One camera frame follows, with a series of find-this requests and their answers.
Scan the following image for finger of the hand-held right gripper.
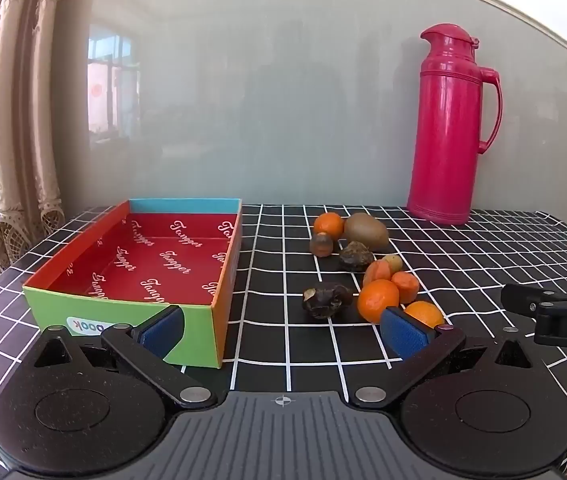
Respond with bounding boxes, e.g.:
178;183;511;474
501;283;567;317

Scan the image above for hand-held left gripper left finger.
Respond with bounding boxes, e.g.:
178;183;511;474
32;304;218;409

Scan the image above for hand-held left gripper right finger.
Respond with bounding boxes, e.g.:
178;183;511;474
348;306;540;409

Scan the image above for large tangerine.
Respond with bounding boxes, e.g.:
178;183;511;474
403;301;445;331
357;279;401;324

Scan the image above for thick carrot chunk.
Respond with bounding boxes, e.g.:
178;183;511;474
389;272;420;306

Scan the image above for dark brown water chestnut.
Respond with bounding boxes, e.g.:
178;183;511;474
302;282;353;321
338;241;375;272

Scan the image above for colourful cardboard box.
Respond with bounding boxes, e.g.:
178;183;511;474
22;198;243;370

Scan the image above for black white checkered tablecloth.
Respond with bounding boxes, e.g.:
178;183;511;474
0;204;567;480

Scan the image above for peach-coloured apricot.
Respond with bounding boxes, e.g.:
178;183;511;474
362;259;393;288

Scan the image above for brown kiwi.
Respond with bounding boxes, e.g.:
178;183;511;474
343;212;391;253

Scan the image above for small brown chestnut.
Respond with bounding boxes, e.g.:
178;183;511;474
310;233;335;258

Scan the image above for small tangerine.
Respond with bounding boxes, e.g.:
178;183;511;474
313;212;345;238

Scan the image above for red thermos jug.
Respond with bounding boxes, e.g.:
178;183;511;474
406;23;503;226

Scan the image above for beige lace-trimmed curtain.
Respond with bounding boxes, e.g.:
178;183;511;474
0;0;67;273

